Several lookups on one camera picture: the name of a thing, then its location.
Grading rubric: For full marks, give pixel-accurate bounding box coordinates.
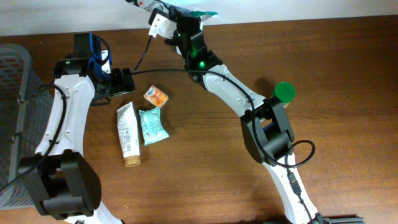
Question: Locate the orange tissue box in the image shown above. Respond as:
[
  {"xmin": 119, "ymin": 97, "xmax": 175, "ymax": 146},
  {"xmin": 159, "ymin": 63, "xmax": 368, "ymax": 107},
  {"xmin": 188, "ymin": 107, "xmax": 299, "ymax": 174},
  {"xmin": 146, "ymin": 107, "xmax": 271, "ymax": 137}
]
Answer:
[{"xmin": 143, "ymin": 85, "xmax": 169, "ymax": 108}]

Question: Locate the white cream tube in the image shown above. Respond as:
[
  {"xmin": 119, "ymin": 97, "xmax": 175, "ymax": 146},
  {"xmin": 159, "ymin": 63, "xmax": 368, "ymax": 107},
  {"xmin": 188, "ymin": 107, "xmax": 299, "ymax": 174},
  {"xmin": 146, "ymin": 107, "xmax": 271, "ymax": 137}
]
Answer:
[{"xmin": 117, "ymin": 102, "xmax": 141, "ymax": 168}]

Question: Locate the mint green tissue pack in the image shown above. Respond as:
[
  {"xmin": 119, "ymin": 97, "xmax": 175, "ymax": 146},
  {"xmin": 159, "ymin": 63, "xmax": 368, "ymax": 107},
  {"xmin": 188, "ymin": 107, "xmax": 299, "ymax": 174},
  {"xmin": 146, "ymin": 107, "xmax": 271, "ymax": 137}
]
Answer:
[{"xmin": 139, "ymin": 107, "xmax": 169, "ymax": 146}]

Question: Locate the green lid jar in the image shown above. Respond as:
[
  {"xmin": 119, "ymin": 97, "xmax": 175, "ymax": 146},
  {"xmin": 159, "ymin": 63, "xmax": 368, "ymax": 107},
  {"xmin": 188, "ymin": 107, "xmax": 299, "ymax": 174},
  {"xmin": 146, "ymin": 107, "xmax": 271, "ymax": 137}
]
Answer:
[{"xmin": 272, "ymin": 82, "xmax": 296, "ymax": 108}]

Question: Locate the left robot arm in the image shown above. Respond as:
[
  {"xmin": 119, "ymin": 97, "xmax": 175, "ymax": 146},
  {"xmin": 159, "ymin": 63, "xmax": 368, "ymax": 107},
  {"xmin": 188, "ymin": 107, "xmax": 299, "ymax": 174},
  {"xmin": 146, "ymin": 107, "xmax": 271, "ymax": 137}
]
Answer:
[{"xmin": 19, "ymin": 33, "xmax": 135, "ymax": 223}]

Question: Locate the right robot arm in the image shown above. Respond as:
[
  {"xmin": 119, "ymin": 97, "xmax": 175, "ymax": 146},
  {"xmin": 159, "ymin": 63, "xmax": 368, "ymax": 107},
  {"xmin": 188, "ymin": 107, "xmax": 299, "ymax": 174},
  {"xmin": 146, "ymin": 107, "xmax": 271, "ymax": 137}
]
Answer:
[{"xmin": 168, "ymin": 6, "xmax": 324, "ymax": 223}]

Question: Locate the grey plastic mesh basket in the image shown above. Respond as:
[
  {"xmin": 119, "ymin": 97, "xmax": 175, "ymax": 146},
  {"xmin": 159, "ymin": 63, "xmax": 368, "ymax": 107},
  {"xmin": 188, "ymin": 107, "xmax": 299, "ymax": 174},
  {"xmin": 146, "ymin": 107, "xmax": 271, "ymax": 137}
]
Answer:
[{"xmin": 0, "ymin": 43, "xmax": 55, "ymax": 210}]

